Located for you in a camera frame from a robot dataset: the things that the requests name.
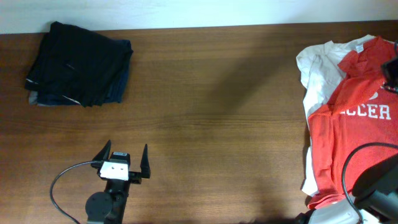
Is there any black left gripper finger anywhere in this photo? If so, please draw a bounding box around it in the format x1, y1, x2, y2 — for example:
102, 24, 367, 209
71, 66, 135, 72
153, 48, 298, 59
91, 140, 111, 168
140, 144, 151, 179

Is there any red soccer t-shirt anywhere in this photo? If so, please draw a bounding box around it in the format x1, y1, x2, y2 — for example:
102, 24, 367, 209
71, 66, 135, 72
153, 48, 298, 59
307, 36, 398, 210

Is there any white t-shirt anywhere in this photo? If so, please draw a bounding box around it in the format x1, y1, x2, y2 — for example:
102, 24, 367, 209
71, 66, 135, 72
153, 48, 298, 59
295, 34, 398, 197

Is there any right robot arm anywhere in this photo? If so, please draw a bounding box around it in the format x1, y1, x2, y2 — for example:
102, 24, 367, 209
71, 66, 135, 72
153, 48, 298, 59
308, 54, 397, 220

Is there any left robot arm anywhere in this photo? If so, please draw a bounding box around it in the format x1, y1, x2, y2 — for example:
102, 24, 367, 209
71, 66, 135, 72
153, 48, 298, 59
85, 141, 151, 224

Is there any folded navy blue garment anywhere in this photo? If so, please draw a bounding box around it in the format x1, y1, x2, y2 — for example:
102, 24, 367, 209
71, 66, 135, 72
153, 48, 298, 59
28, 39, 134, 107

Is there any folded black garment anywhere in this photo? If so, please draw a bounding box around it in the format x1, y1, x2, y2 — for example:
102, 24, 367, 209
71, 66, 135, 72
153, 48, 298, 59
24, 21, 134, 108

